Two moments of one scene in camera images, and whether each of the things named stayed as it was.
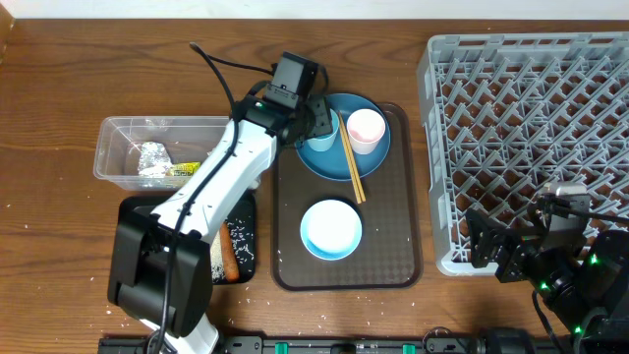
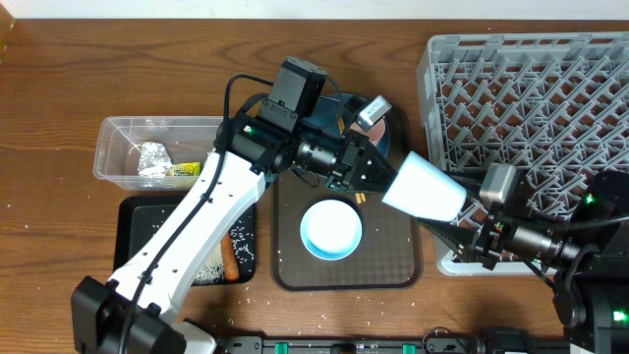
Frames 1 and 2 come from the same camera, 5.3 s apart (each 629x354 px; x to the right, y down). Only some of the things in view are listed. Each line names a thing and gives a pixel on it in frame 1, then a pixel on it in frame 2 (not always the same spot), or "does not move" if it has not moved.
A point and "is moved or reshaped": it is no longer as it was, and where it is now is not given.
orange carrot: [229, 254] does not move
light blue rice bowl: [330, 229] does not move
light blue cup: [324, 143] is moved or reshaped
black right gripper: [522, 246] -> [460, 242]
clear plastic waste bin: [155, 152] does not move
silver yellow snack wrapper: [154, 162] does not move
